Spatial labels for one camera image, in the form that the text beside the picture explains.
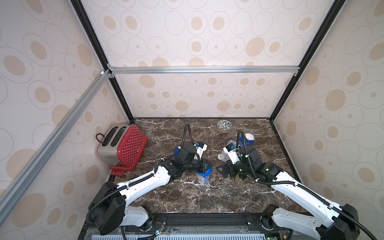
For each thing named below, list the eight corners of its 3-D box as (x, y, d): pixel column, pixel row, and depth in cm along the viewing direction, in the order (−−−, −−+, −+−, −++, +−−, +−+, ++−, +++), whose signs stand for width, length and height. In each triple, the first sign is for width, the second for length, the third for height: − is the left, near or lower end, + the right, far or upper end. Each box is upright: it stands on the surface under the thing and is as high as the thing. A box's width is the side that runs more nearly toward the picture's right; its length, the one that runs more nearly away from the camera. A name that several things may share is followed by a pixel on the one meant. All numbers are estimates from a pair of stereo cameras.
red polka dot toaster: (107, 169, 94) (91, 154, 80) (118, 141, 108) (107, 124, 94) (139, 169, 94) (130, 154, 80) (147, 141, 108) (139, 124, 94)
